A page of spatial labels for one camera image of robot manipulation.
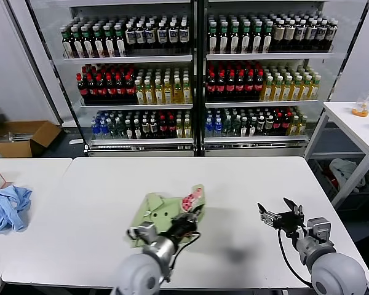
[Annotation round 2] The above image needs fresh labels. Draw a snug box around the dark bottle beige label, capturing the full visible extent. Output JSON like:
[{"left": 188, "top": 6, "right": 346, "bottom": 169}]
[
  {"left": 284, "top": 20, "right": 297, "bottom": 52},
  {"left": 273, "top": 20, "right": 286, "bottom": 52}
]

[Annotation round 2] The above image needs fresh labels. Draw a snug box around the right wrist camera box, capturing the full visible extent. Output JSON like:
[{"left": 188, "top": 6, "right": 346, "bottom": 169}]
[{"left": 306, "top": 217, "right": 332, "bottom": 244}]

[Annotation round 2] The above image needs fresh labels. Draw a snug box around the crumpled light blue shirt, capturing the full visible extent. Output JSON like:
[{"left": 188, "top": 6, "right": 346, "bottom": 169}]
[{"left": 0, "top": 184, "right": 33, "bottom": 234}]

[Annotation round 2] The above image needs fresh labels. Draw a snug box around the white adjoining table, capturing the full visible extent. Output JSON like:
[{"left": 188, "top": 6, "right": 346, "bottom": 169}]
[{"left": 0, "top": 157, "right": 74, "bottom": 295}]

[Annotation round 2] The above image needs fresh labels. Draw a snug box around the grey plastic laundry basket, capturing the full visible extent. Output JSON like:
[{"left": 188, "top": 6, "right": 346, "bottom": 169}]
[{"left": 309, "top": 159, "right": 369, "bottom": 213}]

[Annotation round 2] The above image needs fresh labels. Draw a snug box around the white beverage display cabinet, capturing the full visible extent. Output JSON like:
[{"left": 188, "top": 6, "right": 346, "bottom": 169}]
[
  {"left": 68, "top": 0, "right": 201, "bottom": 157},
  {"left": 199, "top": 0, "right": 338, "bottom": 157}
]

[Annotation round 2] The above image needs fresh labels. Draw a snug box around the yellow juice bottle white cap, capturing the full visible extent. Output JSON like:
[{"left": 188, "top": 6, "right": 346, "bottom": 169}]
[
  {"left": 301, "top": 75, "right": 313, "bottom": 101},
  {"left": 292, "top": 75, "right": 304, "bottom": 101},
  {"left": 282, "top": 76, "right": 295, "bottom": 101},
  {"left": 164, "top": 78, "right": 175, "bottom": 104},
  {"left": 262, "top": 76, "right": 275, "bottom": 102},
  {"left": 144, "top": 79, "right": 155, "bottom": 104},
  {"left": 310, "top": 74, "right": 322, "bottom": 100},
  {"left": 273, "top": 76, "right": 284, "bottom": 101},
  {"left": 173, "top": 77, "right": 185, "bottom": 104},
  {"left": 135, "top": 79, "right": 146, "bottom": 105},
  {"left": 154, "top": 79, "right": 165, "bottom": 104},
  {"left": 183, "top": 77, "right": 192, "bottom": 104}
]

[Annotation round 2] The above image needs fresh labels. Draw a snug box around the dark drink bottle green cap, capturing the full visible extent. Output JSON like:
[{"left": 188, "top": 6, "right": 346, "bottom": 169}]
[
  {"left": 218, "top": 20, "right": 230, "bottom": 55},
  {"left": 207, "top": 20, "right": 219, "bottom": 55},
  {"left": 81, "top": 25, "right": 95, "bottom": 58},
  {"left": 229, "top": 20, "right": 242, "bottom": 55},
  {"left": 92, "top": 25, "right": 106, "bottom": 58},
  {"left": 114, "top": 24, "right": 127, "bottom": 57},
  {"left": 263, "top": 20, "right": 274, "bottom": 53},
  {"left": 103, "top": 24, "right": 116, "bottom": 58},
  {"left": 241, "top": 20, "right": 253, "bottom": 55},
  {"left": 60, "top": 25, "right": 75, "bottom": 58},
  {"left": 70, "top": 25, "right": 85, "bottom": 58},
  {"left": 252, "top": 20, "right": 264, "bottom": 54}
]

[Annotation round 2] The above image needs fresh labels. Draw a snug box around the white cabinet shelf board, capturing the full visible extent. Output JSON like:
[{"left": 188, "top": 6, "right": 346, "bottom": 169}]
[
  {"left": 205, "top": 52, "right": 336, "bottom": 61},
  {"left": 63, "top": 54, "right": 194, "bottom": 65},
  {"left": 204, "top": 135, "right": 308, "bottom": 144},
  {"left": 89, "top": 137, "right": 194, "bottom": 146}
]

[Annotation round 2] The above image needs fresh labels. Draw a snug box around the white side table with legs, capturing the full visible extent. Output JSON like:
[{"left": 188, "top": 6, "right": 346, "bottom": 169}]
[{"left": 303, "top": 101, "right": 369, "bottom": 210}]

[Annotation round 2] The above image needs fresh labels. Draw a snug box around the black framed glass cabinet door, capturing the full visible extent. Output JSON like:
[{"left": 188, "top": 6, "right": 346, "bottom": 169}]
[
  {"left": 307, "top": 0, "right": 369, "bottom": 154},
  {"left": 6, "top": 0, "right": 90, "bottom": 149}
]

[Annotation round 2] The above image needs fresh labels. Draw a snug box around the red capped cola bottle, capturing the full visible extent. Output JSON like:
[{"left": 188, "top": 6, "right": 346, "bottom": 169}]
[
  {"left": 125, "top": 73, "right": 137, "bottom": 104},
  {"left": 236, "top": 71, "right": 247, "bottom": 102},
  {"left": 254, "top": 71, "right": 265, "bottom": 101},
  {"left": 76, "top": 73, "right": 89, "bottom": 104},
  {"left": 216, "top": 71, "right": 228, "bottom": 102},
  {"left": 86, "top": 73, "right": 98, "bottom": 104},
  {"left": 245, "top": 71, "right": 256, "bottom": 102},
  {"left": 106, "top": 73, "right": 117, "bottom": 104},
  {"left": 116, "top": 73, "right": 127, "bottom": 104},
  {"left": 96, "top": 73, "right": 108, "bottom": 104},
  {"left": 226, "top": 71, "right": 237, "bottom": 102},
  {"left": 206, "top": 71, "right": 218, "bottom": 102}
]

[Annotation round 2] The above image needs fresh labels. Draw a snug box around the dark bottle blue white label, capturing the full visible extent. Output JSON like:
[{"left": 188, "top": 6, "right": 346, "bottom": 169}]
[
  {"left": 157, "top": 21, "right": 169, "bottom": 52},
  {"left": 125, "top": 22, "right": 137, "bottom": 52},
  {"left": 315, "top": 19, "right": 328, "bottom": 50},
  {"left": 168, "top": 20, "right": 180, "bottom": 52},
  {"left": 179, "top": 20, "right": 191, "bottom": 52},
  {"left": 326, "top": 18, "right": 339, "bottom": 49},
  {"left": 295, "top": 20, "right": 308, "bottom": 51},
  {"left": 135, "top": 22, "right": 148, "bottom": 52},
  {"left": 306, "top": 19, "right": 317, "bottom": 50},
  {"left": 145, "top": 22, "right": 157, "bottom": 52}
]

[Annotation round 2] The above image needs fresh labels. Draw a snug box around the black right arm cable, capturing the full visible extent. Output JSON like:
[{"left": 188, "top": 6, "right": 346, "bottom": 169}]
[{"left": 276, "top": 229, "right": 315, "bottom": 285}]

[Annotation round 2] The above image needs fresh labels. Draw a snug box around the crumpled white cloth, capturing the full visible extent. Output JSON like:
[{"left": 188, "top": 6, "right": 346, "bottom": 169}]
[{"left": 328, "top": 158, "right": 367, "bottom": 189}]

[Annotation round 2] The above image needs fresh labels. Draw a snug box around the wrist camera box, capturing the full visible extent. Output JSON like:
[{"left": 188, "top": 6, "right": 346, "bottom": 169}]
[
  {"left": 126, "top": 221, "right": 157, "bottom": 245},
  {"left": 306, "top": 217, "right": 332, "bottom": 244}
]

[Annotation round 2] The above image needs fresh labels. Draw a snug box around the glass beaker orange liquid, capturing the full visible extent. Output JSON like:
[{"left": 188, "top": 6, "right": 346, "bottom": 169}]
[{"left": 351, "top": 97, "right": 369, "bottom": 118}]

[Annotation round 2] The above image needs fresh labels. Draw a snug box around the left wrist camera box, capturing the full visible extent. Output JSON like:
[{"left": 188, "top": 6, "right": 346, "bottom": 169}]
[{"left": 126, "top": 221, "right": 157, "bottom": 245}]

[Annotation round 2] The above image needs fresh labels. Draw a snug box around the red cloth item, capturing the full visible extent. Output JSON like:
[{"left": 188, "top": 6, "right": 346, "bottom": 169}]
[{"left": 323, "top": 171, "right": 339, "bottom": 194}]

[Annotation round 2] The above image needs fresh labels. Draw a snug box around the small cola bottle red cap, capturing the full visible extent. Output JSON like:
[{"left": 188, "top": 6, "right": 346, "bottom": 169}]
[
  {"left": 281, "top": 112, "right": 291, "bottom": 136},
  {"left": 272, "top": 112, "right": 282, "bottom": 136},
  {"left": 167, "top": 115, "right": 177, "bottom": 138},
  {"left": 158, "top": 115, "right": 168, "bottom": 138}
]

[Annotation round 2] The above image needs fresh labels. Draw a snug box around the green polo shirt red print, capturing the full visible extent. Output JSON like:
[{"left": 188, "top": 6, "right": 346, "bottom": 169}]
[{"left": 129, "top": 184, "right": 208, "bottom": 250}]

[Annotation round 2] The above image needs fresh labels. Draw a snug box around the open cardboard box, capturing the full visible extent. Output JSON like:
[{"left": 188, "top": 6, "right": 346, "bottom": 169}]
[{"left": 0, "top": 119, "right": 63, "bottom": 159}]

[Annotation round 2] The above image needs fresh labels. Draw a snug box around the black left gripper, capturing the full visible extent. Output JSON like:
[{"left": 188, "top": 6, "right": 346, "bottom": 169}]
[{"left": 169, "top": 206, "right": 205, "bottom": 245}]

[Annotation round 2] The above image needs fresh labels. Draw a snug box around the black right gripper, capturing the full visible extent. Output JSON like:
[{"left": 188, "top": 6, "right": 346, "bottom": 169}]
[{"left": 257, "top": 197, "right": 305, "bottom": 238}]

